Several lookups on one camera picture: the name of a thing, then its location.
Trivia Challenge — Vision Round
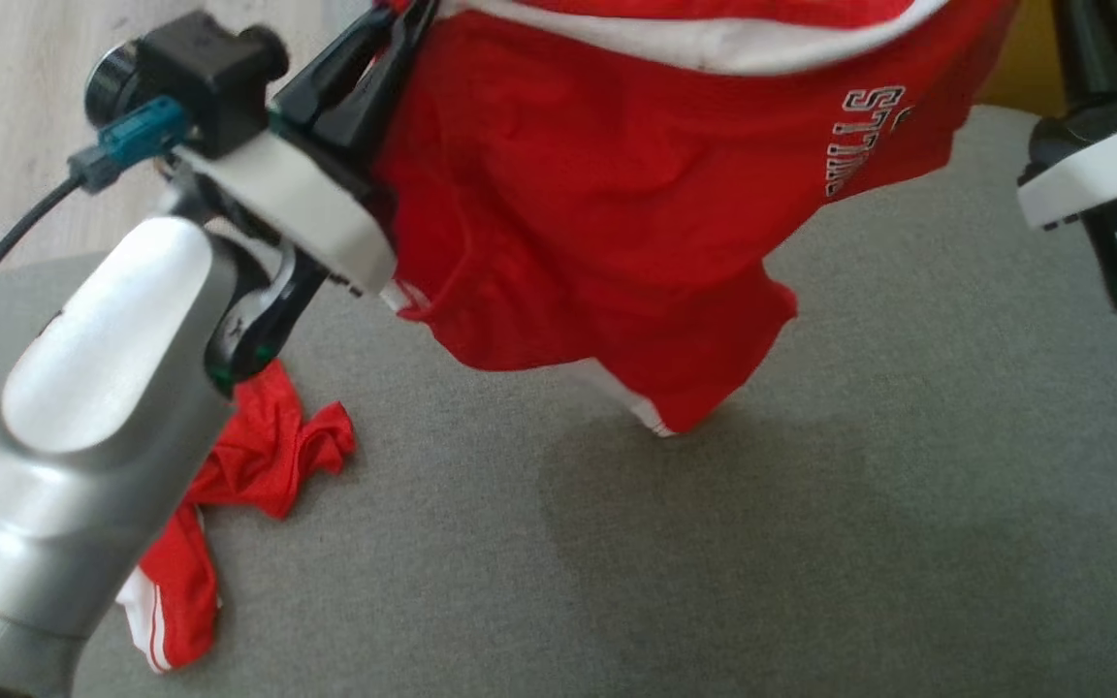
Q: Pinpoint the grey fabric sofa ottoman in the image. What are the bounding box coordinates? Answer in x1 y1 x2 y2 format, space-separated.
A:
0 105 1117 698

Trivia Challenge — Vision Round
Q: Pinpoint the red garment with white stripes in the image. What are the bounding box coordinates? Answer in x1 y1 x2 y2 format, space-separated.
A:
114 359 358 676

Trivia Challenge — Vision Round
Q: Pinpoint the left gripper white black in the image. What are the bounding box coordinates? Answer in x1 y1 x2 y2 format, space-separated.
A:
169 0 441 297

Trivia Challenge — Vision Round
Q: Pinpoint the teal left camera connector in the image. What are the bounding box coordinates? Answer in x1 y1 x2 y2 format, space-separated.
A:
68 95 194 194

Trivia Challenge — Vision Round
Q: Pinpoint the black left camera cable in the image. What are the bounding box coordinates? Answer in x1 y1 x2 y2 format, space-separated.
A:
0 174 84 307

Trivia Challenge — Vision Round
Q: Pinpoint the red basketball jersey number 23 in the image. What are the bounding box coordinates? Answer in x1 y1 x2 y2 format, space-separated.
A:
369 0 1021 438

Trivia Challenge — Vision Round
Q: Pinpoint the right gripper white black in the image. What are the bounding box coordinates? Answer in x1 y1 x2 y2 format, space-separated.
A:
1016 0 1117 234

